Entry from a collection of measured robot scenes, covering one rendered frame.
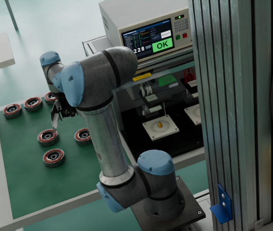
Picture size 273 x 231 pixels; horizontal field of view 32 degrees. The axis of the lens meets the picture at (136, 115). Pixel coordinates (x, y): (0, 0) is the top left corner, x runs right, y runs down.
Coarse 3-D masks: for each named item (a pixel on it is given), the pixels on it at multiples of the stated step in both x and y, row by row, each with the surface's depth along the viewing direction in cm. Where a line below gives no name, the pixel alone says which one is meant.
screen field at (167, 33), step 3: (159, 33) 234; (162, 33) 234; (165, 33) 235; (168, 33) 235; (153, 36) 233; (156, 36) 234; (159, 36) 234; (162, 36) 235; (165, 36) 235; (153, 39) 234; (156, 39) 235
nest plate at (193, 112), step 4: (196, 104) 258; (188, 108) 257; (192, 108) 256; (196, 108) 255; (188, 112) 254; (192, 112) 253; (196, 112) 253; (192, 116) 250; (196, 116) 250; (200, 116) 249; (192, 120) 249; (196, 120) 247; (200, 120) 247; (196, 124) 246
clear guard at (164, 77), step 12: (144, 72) 239; (156, 72) 237; (168, 72) 236; (132, 84) 233; (144, 84) 231; (156, 84) 229; (168, 84) 227; (132, 96) 224; (144, 96) 223; (156, 96) 223; (180, 96) 224; (144, 108) 221; (156, 108) 222
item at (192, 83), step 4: (192, 76) 260; (180, 80) 260; (184, 80) 258; (188, 80) 257; (192, 80) 252; (184, 84) 255; (188, 84) 250; (192, 84) 249; (196, 84) 249; (188, 88) 251; (192, 88) 248; (196, 88) 249; (192, 92) 249; (196, 92) 250; (196, 96) 248
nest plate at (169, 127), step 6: (156, 120) 253; (162, 120) 252; (168, 120) 251; (144, 126) 251; (150, 126) 250; (156, 126) 249; (162, 126) 248; (168, 126) 247; (174, 126) 246; (150, 132) 246; (156, 132) 245; (162, 132) 244; (168, 132) 243; (174, 132) 244; (156, 138) 242
